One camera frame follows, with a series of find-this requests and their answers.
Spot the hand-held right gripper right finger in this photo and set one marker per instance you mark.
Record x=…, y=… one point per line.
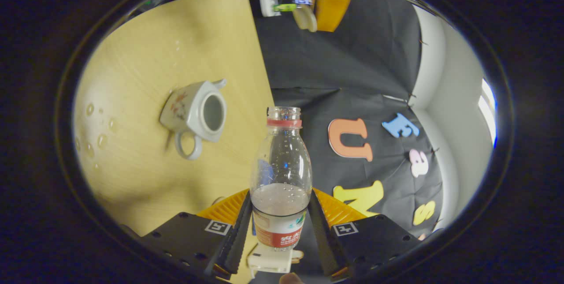
x=321, y=240

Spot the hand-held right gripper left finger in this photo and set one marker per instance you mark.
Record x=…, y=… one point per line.
x=240, y=235

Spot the clear plastic water bottle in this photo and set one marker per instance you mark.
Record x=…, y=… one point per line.
x=280, y=173

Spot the bread slice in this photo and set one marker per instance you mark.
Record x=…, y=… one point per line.
x=298, y=256

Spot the white toaster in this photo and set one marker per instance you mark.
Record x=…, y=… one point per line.
x=269, y=261

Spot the black backdrop cloth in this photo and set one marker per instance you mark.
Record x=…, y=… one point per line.
x=352, y=63

